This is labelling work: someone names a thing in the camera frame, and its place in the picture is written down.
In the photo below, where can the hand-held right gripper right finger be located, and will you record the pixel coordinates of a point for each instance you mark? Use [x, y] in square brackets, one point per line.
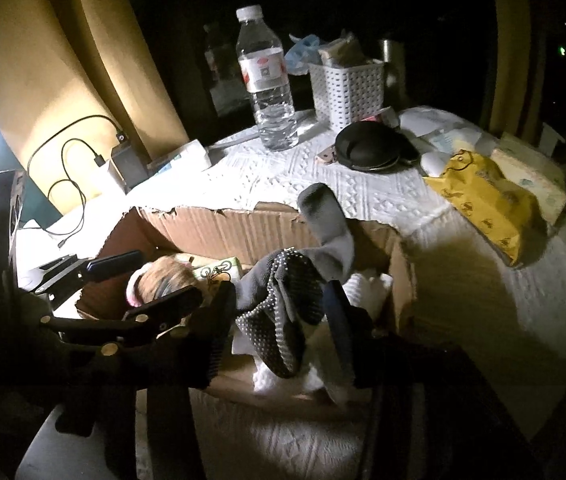
[350, 330]

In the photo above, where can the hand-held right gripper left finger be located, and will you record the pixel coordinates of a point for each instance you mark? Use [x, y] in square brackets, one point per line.
[222, 330]

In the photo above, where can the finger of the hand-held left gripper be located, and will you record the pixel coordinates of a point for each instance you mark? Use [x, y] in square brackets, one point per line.
[113, 266]
[168, 305]

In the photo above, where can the pink plush item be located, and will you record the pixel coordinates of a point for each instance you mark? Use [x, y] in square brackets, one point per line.
[160, 277]

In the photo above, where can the small green printed tissue pack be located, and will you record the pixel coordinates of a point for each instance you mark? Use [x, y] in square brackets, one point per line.
[218, 267]

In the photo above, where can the grey sock with grip dots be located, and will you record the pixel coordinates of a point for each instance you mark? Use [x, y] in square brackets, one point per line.
[293, 305]

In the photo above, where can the cardboard box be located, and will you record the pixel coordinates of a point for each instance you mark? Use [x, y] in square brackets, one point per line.
[243, 232]

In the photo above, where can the white power bank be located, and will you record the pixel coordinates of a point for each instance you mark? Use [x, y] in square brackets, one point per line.
[112, 177]

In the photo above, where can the grey charger adapter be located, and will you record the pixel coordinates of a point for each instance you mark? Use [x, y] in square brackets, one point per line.
[130, 160]

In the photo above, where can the small white box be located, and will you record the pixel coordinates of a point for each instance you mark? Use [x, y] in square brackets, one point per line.
[183, 156]

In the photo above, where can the white embossed tablecloth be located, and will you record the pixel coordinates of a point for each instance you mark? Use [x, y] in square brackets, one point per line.
[283, 180]

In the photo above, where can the black round pouch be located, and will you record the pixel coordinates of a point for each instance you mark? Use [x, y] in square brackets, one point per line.
[373, 147]

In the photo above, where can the small white oval object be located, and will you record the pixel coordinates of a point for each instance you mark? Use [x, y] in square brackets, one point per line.
[432, 164]

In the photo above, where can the yellow tissue pack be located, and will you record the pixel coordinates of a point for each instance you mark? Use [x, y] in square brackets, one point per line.
[488, 200]

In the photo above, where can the yellow curtain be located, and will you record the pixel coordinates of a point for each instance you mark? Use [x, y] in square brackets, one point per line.
[510, 35]
[38, 60]

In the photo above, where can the white flat packets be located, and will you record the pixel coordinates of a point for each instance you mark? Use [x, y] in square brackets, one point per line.
[438, 127]

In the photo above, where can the white woven plastic basket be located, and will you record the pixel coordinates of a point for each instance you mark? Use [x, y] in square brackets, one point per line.
[347, 92]

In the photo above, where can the clear plastic water bottle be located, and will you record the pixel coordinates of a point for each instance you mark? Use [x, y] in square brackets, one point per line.
[269, 85]

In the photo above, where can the pale tissue pack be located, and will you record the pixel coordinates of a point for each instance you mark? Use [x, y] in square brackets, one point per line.
[533, 175]

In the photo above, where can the metal thermos flask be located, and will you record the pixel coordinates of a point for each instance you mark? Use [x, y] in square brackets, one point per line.
[394, 70]

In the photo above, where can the packets in basket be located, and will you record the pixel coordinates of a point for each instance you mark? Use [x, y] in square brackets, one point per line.
[343, 50]

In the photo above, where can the blue plastic bag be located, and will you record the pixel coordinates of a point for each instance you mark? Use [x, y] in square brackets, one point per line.
[302, 52]

